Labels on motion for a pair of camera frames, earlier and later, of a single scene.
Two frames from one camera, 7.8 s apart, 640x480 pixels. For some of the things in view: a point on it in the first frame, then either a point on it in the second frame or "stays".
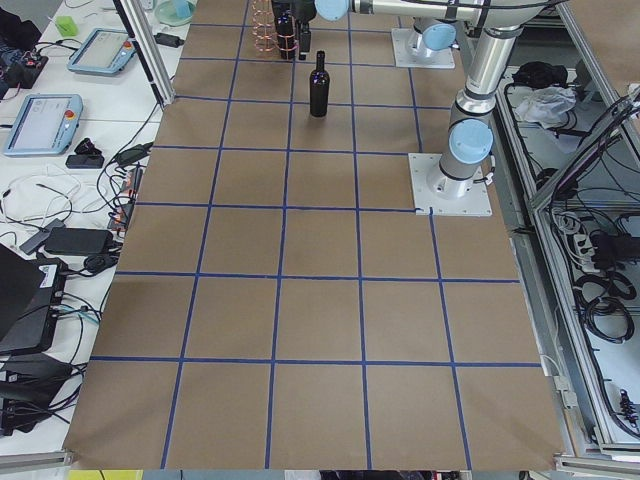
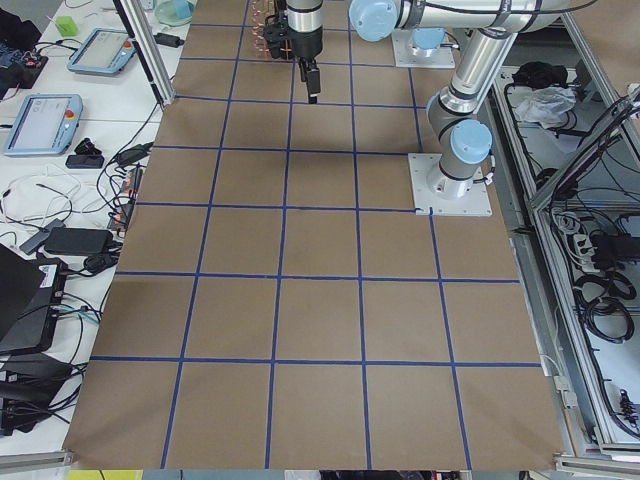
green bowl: [175, 12] stays
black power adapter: [78, 241] stays
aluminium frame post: [149, 48] stays
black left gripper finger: [305, 40] → [313, 80]
